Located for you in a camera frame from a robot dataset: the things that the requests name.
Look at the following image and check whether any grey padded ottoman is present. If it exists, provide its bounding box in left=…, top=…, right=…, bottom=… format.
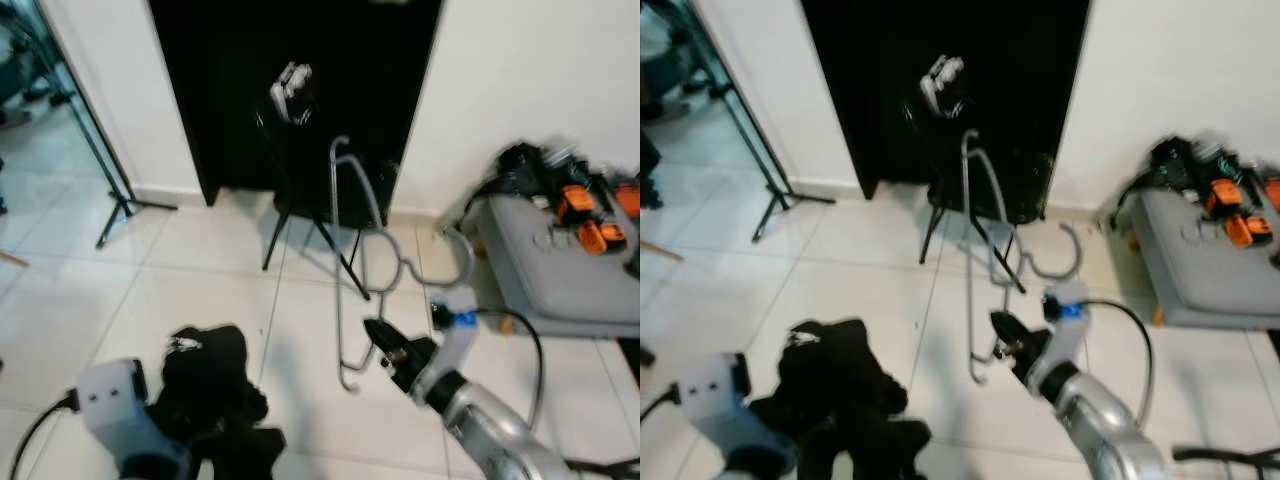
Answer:
left=470, top=190, right=641, bottom=339
left=1115, top=185, right=1280, bottom=331

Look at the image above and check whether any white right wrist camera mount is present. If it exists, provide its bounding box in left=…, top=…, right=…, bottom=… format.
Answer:
left=432, top=288, right=481, bottom=376
left=1042, top=280, right=1091, bottom=371

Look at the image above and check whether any grey metal clothes hanger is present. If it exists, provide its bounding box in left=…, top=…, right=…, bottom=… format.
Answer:
left=958, top=128, right=1087, bottom=387
left=328, top=135, right=477, bottom=393

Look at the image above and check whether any small white grey device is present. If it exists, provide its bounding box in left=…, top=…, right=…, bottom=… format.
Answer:
left=920, top=55, right=967, bottom=119
left=270, top=62, right=317, bottom=126

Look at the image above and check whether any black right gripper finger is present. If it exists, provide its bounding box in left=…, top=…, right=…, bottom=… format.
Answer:
left=362, top=320, right=399, bottom=369
left=988, top=312, right=1019, bottom=367
left=994, top=310, right=1029, bottom=351
left=368, top=318, right=409, bottom=353

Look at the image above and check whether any dark navy garment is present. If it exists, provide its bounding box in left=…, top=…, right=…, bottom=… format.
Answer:
left=748, top=318, right=931, bottom=480
left=150, top=325, right=287, bottom=480

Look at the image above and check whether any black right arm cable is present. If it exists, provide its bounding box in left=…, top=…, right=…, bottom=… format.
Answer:
left=470, top=306, right=547, bottom=431
left=1085, top=298, right=1157, bottom=426

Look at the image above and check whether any black light stand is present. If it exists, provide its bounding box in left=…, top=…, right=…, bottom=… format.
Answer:
left=690, top=0, right=837, bottom=244
left=30, top=0, right=179, bottom=251

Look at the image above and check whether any black tripod stand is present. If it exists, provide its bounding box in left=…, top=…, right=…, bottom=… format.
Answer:
left=255, top=100, right=371, bottom=301
left=900, top=95, right=1027, bottom=296

